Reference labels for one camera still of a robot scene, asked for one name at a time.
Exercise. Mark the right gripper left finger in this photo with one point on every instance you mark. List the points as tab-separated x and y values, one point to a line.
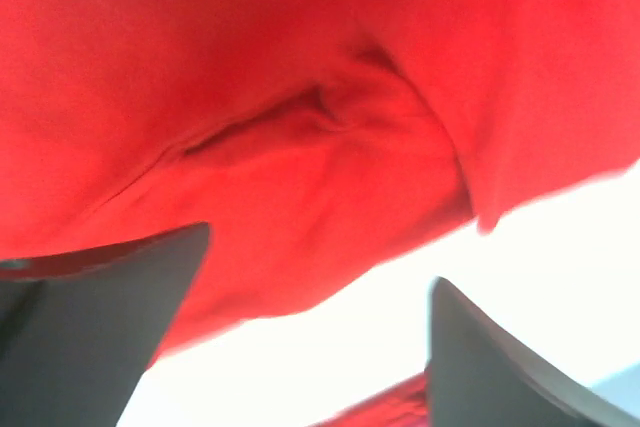
79	329

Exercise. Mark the folded red t shirt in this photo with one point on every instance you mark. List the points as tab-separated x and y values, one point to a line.
404	405

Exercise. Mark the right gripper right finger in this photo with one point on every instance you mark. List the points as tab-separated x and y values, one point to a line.
482	376

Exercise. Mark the red t shirt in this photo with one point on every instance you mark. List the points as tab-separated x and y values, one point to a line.
317	137
404	405

